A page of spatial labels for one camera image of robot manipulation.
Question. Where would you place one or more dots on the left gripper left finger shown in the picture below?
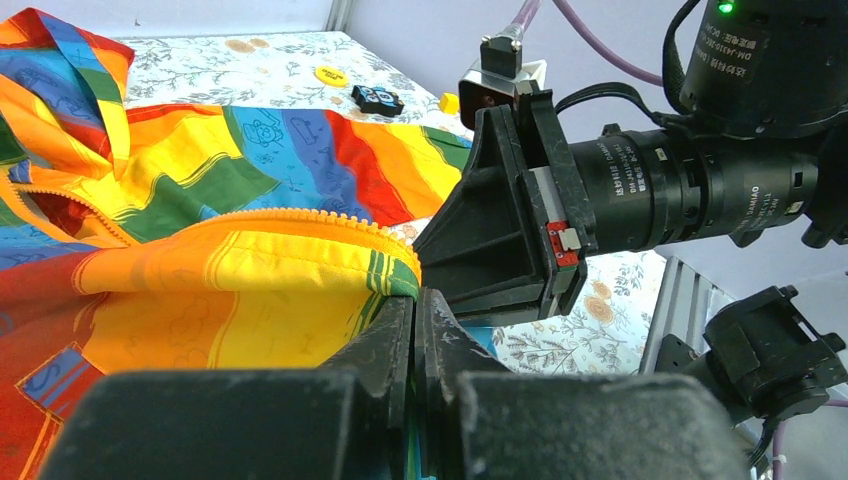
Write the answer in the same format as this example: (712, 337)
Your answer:
(345, 419)

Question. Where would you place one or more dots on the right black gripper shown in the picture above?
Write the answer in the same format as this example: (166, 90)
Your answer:
(480, 250)

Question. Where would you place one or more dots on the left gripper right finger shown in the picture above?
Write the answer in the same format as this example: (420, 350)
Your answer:
(479, 420)

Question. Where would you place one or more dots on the rainbow striped hooded jacket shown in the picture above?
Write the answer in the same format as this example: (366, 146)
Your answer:
(181, 235)

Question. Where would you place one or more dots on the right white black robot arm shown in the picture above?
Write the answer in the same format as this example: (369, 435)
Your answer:
(757, 138)

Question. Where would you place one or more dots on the floral patterned table mat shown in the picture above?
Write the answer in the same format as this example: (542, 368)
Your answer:
(606, 330)

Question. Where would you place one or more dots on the small yellow cube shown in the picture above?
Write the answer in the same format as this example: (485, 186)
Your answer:
(449, 103)

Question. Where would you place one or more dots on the small black printed card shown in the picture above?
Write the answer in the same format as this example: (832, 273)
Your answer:
(377, 101)

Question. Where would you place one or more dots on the yellow round token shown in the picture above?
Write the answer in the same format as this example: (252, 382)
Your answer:
(331, 76)

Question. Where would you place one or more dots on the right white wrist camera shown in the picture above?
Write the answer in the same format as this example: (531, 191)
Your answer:
(492, 79)

